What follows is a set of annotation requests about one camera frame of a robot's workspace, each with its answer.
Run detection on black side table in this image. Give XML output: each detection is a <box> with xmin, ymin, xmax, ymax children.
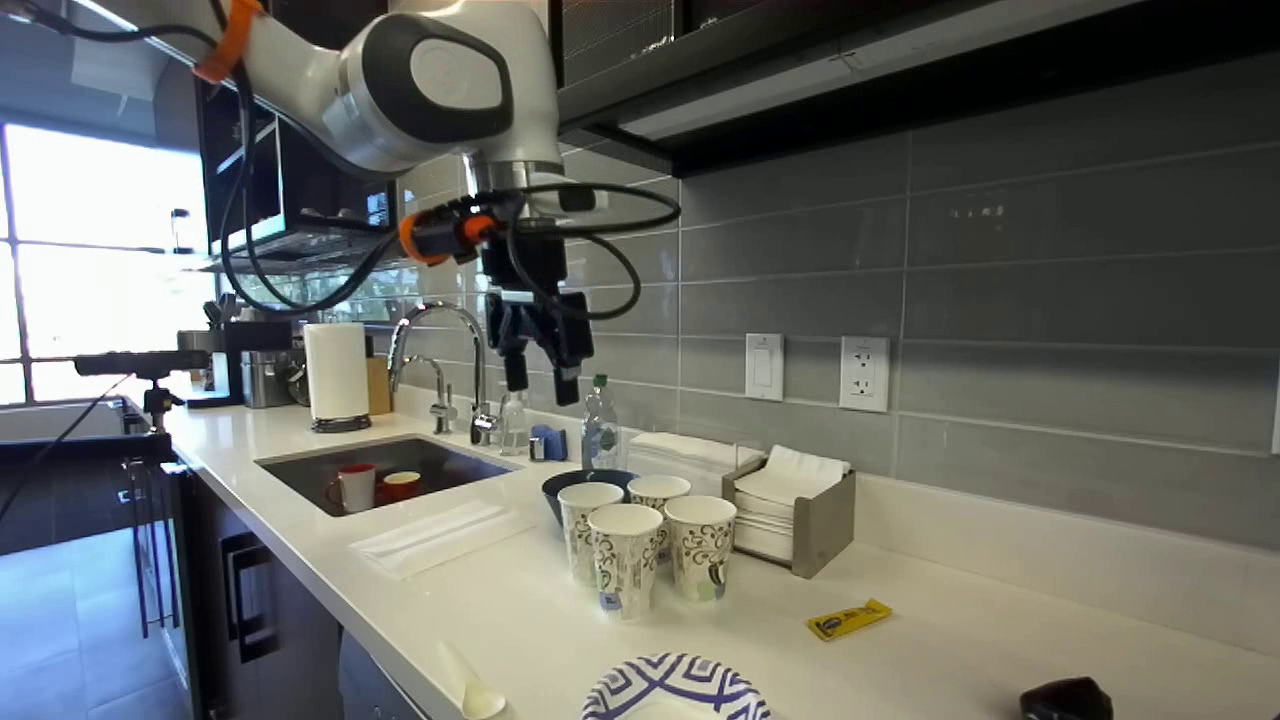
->
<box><xmin>0</xmin><ymin>396</ymin><xmax>183</xmax><ymax>558</ymax></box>

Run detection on small chrome side faucet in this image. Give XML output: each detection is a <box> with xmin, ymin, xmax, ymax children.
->
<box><xmin>422</xmin><ymin>351</ymin><xmax>462</xmax><ymax>441</ymax></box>

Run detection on red white cup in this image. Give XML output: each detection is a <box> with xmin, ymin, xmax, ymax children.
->
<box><xmin>331</xmin><ymin>459</ymin><xmax>381</xmax><ymax>519</ymax></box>

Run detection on black orange wrist camera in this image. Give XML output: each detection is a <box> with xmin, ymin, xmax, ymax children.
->
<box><xmin>395</xmin><ymin>185</ymin><xmax>600</xmax><ymax>273</ymax></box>

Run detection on white paper towel roll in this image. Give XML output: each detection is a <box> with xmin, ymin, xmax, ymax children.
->
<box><xmin>301</xmin><ymin>321</ymin><xmax>378</xmax><ymax>435</ymax></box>

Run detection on dark upper cabinet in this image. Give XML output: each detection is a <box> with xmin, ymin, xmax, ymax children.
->
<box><xmin>552</xmin><ymin>0</ymin><xmax>1280</xmax><ymax>181</ymax></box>

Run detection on white paper napkins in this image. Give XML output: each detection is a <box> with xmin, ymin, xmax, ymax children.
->
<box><xmin>732</xmin><ymin>441</ymin><xmax>856</xmax><ymax>565</ymax></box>

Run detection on blue white paper plate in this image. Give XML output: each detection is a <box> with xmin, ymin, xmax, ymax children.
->
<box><xmin>576</xmin><ymin>648</ymin><xmax>782</xmax><ymax>720</ymax></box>

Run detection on black silver coffee machine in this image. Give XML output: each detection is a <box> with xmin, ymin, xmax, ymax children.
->
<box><xmin>177</xmin><ymin>291</ymin><xmax>307</xmax><ymax>413</ymax></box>

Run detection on white light switch plate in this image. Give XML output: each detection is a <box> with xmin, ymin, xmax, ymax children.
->
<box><xmin>739</xmin><ymin>328</ymin><xmax>787</xmax><ymax>404</ymax></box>

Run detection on small red bowl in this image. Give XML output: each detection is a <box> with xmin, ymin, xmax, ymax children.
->
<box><xmin>378</xmin><ymin>462</ymin><xmax>428</xmax><ymax>507</ymax></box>

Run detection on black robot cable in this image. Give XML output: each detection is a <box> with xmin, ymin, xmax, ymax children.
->
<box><xmin>214</xmin><ymin>70</ymin><xmax>686</xmax><ymax>325</ymax></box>

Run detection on blue sponge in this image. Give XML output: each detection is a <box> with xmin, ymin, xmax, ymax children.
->
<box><xmin>526</xmin><ymin>420</ymin><xmax>576</xmax><ymax>468</ymax></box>

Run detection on small black rounded object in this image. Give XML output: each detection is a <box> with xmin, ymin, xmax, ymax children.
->
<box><xmin>1015</xmin><ymin>677</ymin><xmax>1116</xmax><ymax>720</ymax></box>

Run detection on dark under counter cabinet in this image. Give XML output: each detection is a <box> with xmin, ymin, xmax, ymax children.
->
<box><xmin>177</xmin><ymin>462</ymin><xmax>354</xmax><ymax>720</ymax></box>

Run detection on gray under cabinet light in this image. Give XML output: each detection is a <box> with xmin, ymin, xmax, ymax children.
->
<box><xmin>618</xmin><ymin>0</ymin><xmax>1137</xmax><ymax>143</ymax></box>

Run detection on white wall outlet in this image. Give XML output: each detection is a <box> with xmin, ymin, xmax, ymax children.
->
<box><xmin>838</xmin><ymin>333</ymin><xmax>894</xmax><ymax>415</ymax></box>

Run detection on orange cable strap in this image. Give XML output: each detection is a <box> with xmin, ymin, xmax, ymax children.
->
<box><xmin>198</xmin><ymin>0</ymin><xmax>269</xmax><ymax>89</ymax></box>

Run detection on dark sink basin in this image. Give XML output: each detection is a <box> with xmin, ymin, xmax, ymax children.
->
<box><xmin>253</xmin><ymin>432</ymin><xmax>520</xmax><ymax>519</ymax></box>

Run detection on dark blue bowl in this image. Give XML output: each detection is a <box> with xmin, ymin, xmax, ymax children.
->
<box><xmin>542</xmin><ymin>462</ymin><xmax>640</xmax><ymax>527</ymax></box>

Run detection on gray napkin holder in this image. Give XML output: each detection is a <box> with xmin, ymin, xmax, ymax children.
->
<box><xmin>717</xmin><ymin>456</ymin><xmax>859</xmax><ymax>578</ymax></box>

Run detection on clear plastic bottle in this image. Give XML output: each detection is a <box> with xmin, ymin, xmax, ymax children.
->
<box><xmin>581</xmin><ymin>373</ymin><xmax>624</xmax><ymax>477</ymax></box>

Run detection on black open wall shelf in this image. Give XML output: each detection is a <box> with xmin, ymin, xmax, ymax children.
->
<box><xmin>198</xmin><ymin>75</ymin><xmax>399</xmax><ymax>273</ymax></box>

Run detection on black camera on tripod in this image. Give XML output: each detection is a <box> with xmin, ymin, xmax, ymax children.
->
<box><xmin>73</xmin><ymin>349</ymin><xmax>225</xmax><ymax>435</ymax></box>

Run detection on chrome gooseneck faucet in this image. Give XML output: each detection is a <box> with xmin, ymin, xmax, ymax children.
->
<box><xmin>383</xmin><ymin>295</ymin><xmax>502</xmax><ymax>453</ymax></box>

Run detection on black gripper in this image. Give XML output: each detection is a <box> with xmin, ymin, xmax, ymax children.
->
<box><xmin>482</xmin><ymin>221</ymin><xmax>600</xmax><ymax>409</ymax></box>

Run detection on yellow snack packet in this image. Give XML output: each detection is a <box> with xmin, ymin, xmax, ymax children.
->
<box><xmin>806</xmin><ymin>596</ymin><xmax>898</xmax><ymax>643</ymax></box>

